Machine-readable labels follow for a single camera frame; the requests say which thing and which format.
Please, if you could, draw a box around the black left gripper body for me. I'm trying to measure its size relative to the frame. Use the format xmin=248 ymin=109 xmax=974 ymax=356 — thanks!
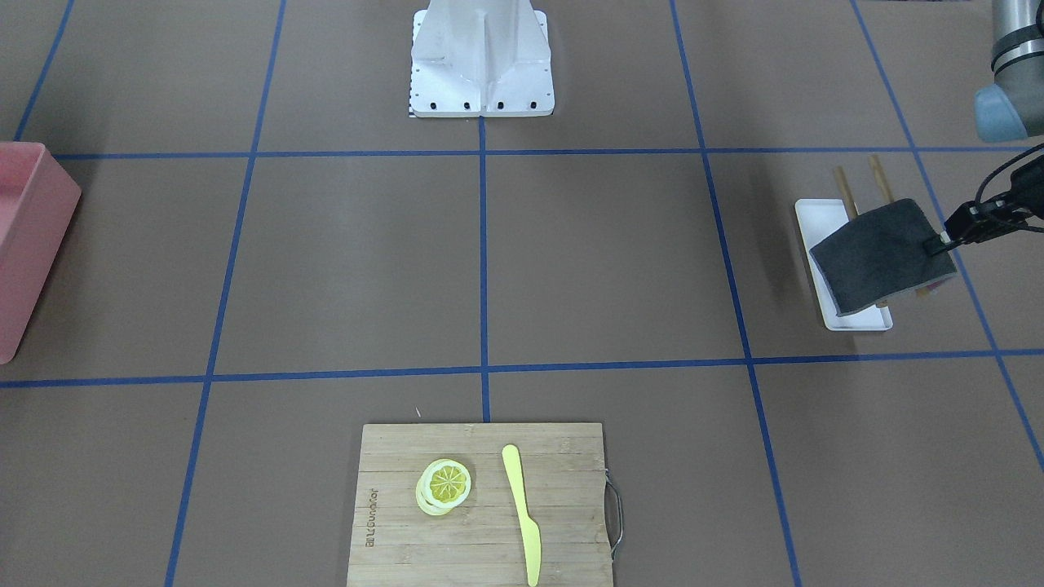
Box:
xmin=1007 ymin=159 xmax=1043 ymax=224

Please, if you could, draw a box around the dark grey cloth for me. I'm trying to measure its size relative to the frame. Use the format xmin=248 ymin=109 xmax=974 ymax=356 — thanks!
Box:
xmin=812 ymin=198 xmax=958 ymax=316

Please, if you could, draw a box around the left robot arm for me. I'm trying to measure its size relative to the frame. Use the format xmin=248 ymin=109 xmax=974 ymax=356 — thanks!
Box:
xmin=924 ymin=1 xmax=1043 ymax=256

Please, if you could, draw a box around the white rectangular tray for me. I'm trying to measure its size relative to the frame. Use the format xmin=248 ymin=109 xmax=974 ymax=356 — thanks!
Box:
xmin=794 ymin=198 xmax=894 ymax=332

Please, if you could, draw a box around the yellow plastic knife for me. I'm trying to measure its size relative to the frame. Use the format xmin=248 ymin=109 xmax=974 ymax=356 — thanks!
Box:
xmin=501 ymin=444 xmax=543 ymax=586

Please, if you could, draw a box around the wooden cutting board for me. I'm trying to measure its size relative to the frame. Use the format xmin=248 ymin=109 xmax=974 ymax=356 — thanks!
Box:
xmin=346 ymin=423 xmax=614 ymax=586

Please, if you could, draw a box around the yellow lemon slice toy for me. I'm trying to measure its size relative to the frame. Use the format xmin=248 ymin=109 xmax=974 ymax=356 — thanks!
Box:
xmin=414 ymin=457 xmax=472 ymax=516

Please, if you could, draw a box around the pink plastic bin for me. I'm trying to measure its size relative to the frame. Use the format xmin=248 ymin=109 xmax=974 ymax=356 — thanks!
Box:
xmin=1 ymin=142 xmax=82 ymax=363

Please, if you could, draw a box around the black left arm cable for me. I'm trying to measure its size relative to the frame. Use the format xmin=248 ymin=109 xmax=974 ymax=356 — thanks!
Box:
xmin=971 ymin=143 xmax=1044 ymax=217

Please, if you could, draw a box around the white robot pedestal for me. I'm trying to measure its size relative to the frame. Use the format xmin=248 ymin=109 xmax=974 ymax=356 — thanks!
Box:
xmin=408 ymin=1 xmax=555 ymax=118

